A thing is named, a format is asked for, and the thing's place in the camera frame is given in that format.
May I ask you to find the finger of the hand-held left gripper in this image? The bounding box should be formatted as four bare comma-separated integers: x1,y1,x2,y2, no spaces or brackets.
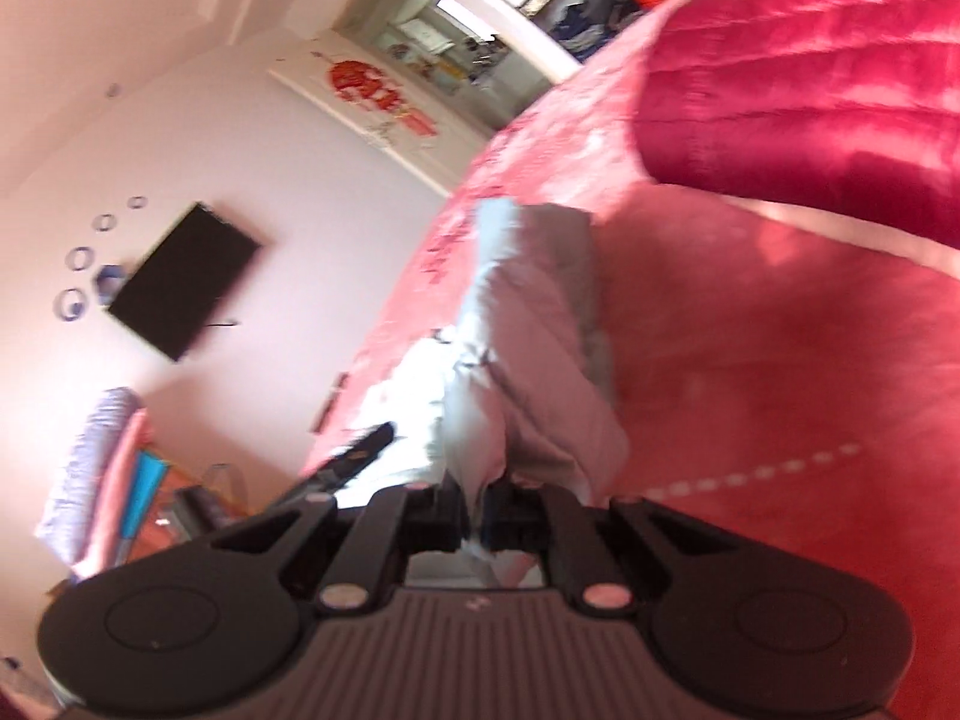
281,422,396,502

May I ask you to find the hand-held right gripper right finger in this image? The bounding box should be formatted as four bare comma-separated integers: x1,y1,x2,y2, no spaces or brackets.
486,481,722,613

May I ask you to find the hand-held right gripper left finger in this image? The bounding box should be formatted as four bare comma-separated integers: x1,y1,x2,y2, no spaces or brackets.
210,471,470,613

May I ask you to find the light blue down jacket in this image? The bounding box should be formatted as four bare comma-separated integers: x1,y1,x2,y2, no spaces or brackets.
330,199,632,590

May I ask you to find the pile of dark clothes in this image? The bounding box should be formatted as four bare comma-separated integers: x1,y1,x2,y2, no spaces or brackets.
535,0,673,66

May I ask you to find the blue folded cloth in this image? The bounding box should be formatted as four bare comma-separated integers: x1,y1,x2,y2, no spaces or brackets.
120,450,171,542

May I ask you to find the pink heart print bed blanket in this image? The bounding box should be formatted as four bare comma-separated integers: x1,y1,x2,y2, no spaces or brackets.
298,0,960,720

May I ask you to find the folded blankets pile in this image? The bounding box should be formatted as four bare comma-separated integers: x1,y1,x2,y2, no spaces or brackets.
33,388,148,565

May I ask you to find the white door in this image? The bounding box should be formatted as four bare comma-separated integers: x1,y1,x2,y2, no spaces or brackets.
268,28,485,194

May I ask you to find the red knot door decoration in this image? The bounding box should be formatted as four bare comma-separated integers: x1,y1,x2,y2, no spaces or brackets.
325,55,441,141

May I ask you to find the kitchen cabinet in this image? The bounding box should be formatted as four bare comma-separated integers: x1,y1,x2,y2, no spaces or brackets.
334,0,556,130

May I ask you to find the dark red quilted blanket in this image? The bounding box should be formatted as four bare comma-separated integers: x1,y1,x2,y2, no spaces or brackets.
632,0,960,250

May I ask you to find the black wall television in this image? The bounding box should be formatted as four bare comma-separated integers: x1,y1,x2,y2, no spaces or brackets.
106,200,264,363

